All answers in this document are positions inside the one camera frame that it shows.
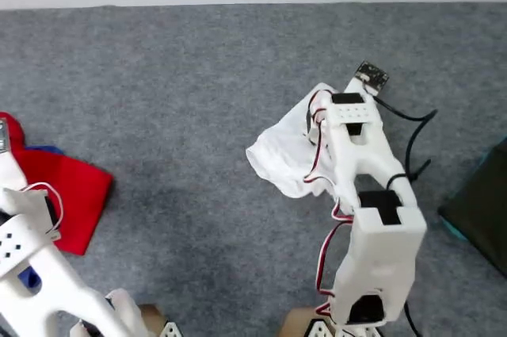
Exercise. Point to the brown cardboard piece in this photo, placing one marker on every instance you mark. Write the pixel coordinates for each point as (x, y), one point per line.
(296, 323)

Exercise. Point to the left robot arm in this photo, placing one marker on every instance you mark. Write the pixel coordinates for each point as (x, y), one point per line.
(47, 273)

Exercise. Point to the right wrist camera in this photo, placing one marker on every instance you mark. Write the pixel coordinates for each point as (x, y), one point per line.
(371, 75)

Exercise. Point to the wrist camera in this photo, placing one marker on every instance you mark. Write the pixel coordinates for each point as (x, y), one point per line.
(2, 135)
(371, 75)

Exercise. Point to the white shirt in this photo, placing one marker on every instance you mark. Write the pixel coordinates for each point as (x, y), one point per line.
(277, 150)

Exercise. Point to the dark green shirt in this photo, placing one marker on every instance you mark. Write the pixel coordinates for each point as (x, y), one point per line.
(481, 202)

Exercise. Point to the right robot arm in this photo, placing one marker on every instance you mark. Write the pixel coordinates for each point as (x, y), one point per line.
(380, 250)

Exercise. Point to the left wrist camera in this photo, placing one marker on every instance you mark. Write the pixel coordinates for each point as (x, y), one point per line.
(2, 135)

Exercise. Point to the red shirt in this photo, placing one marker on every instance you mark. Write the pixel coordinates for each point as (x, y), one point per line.
(73, 194)

